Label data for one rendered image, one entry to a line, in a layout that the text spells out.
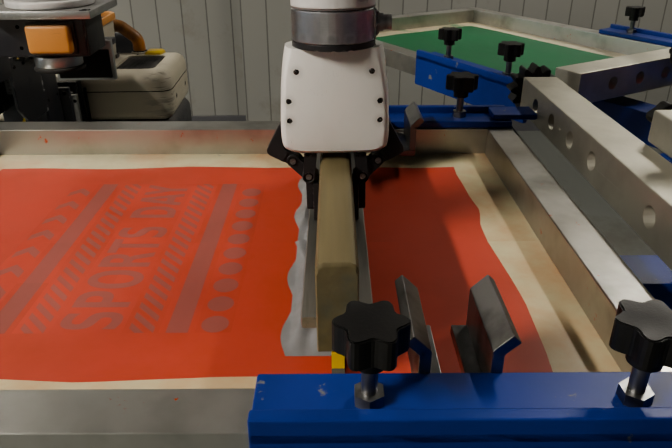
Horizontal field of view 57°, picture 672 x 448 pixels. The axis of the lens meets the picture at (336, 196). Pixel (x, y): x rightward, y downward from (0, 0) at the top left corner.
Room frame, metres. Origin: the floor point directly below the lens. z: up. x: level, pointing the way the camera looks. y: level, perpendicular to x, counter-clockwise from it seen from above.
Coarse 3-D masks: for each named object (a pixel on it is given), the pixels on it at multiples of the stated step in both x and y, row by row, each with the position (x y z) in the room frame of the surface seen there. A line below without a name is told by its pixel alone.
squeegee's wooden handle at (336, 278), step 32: (320, 160) 0.55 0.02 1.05; (320, 192) 0.47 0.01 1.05; (352, 192) 0.48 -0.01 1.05; (320, 224) 0.41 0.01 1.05; (352, 224) 0.41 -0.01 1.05; (320, 256) 0.37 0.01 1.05; (352, 256) 0.36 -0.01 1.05; (320, 288) 0.35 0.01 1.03; (352, 288) 0.35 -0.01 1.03; (320, 320) 0.35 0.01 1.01
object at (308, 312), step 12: (312, 216) 0.55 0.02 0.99; (360, 216) 0.55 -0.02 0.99; (312, 228) 0.53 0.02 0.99; (360, 228) 0.52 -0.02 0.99; (312, 240) 0.50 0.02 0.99; (360, 240) 0.50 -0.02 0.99; (312, 252) 0.48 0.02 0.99; (360, 252) 0.48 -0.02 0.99; (312, 264) 0.46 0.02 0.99; (360, 264) 0.46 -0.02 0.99; (312, 276) 0.44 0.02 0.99; (360, 276) 0.44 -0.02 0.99; (312, 288) 0.42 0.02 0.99; (360, 288) 0.42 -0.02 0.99; (312, 300) 0.41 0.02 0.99; (360, 300) 0.40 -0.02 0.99; (372, 300) 0.41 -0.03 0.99; (312, 312) 0.39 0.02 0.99; (312, 324) 0.38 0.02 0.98
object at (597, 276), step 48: (0, 144) 0.81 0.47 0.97; (48, 144) 0.81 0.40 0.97; (96, 144) 0.81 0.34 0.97; (144, 144) 0.81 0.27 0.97; (192, 144) 0.81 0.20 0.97; (240, 144) 0.81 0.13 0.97; (432, 144) 0.82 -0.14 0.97; (480, 144) 0.82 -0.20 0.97; (528, 192) 0.62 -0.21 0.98; (576, 240) 0.50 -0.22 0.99; (576, 288) 0.46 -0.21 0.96; (624, 288) 0.42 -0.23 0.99; (0, 432) 0.27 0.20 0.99; (48, 432) 0.27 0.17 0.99; (96, 432) 0.27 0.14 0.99; (144, 432) 0.27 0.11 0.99; (192, 432) 0.27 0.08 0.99; (240, 432) 0.27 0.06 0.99
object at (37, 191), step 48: (0, 192) 0.68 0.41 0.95; (48, 192) 0.68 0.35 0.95; (288, 192) 0.68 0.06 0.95; (384, 192) 0.68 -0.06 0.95; (432, 192) 0.68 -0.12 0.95; (0, 240) 0.56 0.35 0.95; (288, 240) 0.56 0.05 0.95; (384, 240) 0.56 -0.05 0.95; (432, 240) 0.56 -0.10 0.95; (480, 240) 0.56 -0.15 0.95
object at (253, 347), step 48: (288, 288) 0.47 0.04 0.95; (384, 288) 0.47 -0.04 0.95; (432, 288) 0.47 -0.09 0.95; (0, 336) 0.40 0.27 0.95; (48, 336) 0.40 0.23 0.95; (96, 336) 0.40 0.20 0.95; (144, 336) 0.40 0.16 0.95; (192, 336) 0.40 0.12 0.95; (240, 336) 0.40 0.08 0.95; (528, 336) 0.40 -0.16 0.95
